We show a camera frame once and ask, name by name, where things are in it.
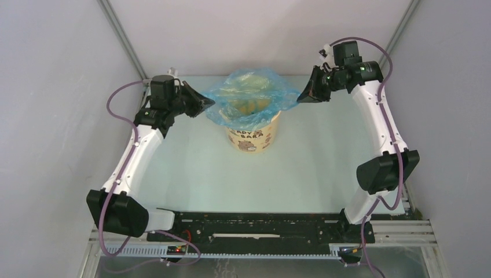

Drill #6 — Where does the right small circuit board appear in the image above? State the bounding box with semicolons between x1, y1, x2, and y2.
338;247;362;257

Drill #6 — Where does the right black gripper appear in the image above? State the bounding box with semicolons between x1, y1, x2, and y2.
297;65;346;104

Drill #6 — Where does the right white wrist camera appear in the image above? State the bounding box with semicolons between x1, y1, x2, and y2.
319;44;335;72

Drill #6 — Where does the small circuit board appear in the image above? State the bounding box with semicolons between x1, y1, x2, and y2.
166;246;186;255
338;247;362;257

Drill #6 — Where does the aluminium frame rail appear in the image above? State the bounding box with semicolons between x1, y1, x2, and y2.
88;220;438;247

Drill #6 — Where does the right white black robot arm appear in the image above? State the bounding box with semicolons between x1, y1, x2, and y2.
297;37;420;242

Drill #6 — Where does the yellow capybara trash bin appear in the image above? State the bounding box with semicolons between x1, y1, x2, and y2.
219;75;281;154

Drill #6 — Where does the left small circuit board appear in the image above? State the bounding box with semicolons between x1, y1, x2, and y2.
166;246;186;255

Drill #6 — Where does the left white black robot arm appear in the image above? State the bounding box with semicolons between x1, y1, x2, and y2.
86;74;215;242

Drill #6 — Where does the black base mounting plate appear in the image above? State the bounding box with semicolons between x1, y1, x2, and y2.
169;212;375;255

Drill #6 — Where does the blue plastic trash bag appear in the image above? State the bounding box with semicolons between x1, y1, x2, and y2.
201;68;301;131

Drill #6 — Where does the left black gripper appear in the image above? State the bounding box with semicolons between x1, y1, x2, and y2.
168;81;215;118

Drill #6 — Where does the white toothed cable duct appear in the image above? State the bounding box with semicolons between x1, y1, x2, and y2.
118;244;340;259

